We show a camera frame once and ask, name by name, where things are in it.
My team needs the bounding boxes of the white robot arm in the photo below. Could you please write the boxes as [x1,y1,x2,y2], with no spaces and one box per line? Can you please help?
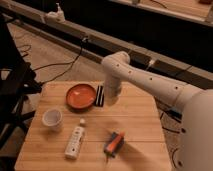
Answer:
[101,51,213,171]

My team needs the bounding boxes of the black striped rectangular block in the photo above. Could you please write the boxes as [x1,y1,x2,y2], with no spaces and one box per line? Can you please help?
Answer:
[95,85,104,107]

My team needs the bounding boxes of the orange round plate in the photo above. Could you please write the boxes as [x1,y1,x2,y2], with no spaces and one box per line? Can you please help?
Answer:
[66,84,96,110]

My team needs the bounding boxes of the orange and blue tool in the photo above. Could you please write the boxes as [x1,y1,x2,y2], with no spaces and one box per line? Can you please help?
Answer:
[104,132,125,158]

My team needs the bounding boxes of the white paper cup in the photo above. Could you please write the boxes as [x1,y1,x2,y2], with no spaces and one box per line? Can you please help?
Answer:
[42,109,63,132]

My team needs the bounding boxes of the black tripod stand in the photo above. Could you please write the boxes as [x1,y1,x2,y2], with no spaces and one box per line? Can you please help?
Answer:
[0,13,43,149]

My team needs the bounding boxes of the black floor cable left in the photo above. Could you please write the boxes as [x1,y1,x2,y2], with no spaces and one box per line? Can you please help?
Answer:
[16,37,89,86]

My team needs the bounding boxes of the black floor cable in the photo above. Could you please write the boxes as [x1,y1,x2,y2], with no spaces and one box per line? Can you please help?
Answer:
[156,99,184,171]
[16,37,89,86]

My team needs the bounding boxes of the white looped cable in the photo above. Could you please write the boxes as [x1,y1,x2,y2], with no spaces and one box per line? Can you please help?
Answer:
[145,59,156,71]

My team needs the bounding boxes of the black floor cable right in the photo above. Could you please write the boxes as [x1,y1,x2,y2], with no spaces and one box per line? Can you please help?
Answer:
[156,99,184,171]

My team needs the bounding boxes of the white device on rail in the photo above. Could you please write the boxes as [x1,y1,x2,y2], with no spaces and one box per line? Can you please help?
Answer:
[46,3,65,22]

